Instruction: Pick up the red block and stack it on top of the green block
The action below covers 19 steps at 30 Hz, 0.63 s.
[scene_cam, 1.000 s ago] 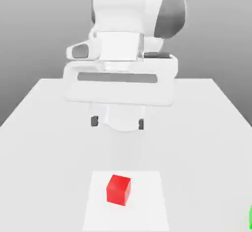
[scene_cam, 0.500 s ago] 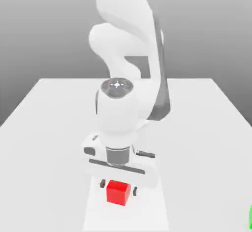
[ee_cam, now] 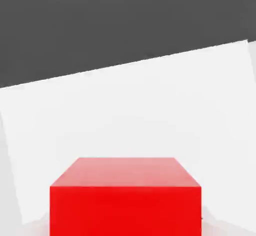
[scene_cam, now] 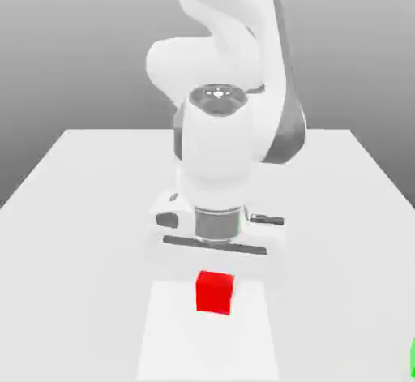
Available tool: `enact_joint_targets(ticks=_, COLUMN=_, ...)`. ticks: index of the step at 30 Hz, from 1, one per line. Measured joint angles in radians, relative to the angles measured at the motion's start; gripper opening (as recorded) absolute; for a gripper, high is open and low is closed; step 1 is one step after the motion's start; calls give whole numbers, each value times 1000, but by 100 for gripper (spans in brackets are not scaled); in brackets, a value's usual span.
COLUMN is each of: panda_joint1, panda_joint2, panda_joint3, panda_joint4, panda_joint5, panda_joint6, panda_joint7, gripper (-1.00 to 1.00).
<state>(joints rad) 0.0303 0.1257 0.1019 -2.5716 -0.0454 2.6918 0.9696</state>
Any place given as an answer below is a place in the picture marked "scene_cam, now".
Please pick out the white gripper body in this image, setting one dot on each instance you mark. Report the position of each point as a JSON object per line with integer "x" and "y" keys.
{"x": 214, "y": 257}

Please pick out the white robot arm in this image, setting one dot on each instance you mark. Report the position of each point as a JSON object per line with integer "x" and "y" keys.
{"x": 215, "y": 148}

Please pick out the small red cube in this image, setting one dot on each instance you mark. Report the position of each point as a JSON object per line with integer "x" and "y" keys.
{"x": 214, "y": 292}

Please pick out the small green cube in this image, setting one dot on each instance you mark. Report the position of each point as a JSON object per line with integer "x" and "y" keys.
{"x": 412, "y": 359}

